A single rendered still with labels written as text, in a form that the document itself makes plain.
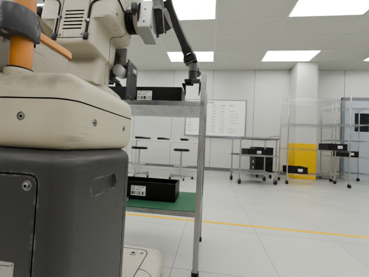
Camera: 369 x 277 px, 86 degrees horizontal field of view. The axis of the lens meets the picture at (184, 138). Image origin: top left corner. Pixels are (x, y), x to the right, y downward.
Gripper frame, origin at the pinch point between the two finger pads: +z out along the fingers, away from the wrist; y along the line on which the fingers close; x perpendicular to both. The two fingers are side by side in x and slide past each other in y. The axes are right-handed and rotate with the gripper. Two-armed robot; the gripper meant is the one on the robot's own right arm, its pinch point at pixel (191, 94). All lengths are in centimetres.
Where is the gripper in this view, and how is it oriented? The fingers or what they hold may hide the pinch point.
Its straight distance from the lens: 133.6
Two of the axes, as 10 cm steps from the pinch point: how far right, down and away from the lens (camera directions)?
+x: -1.2, -0.2, -9.9
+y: -9.9, -0.3, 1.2
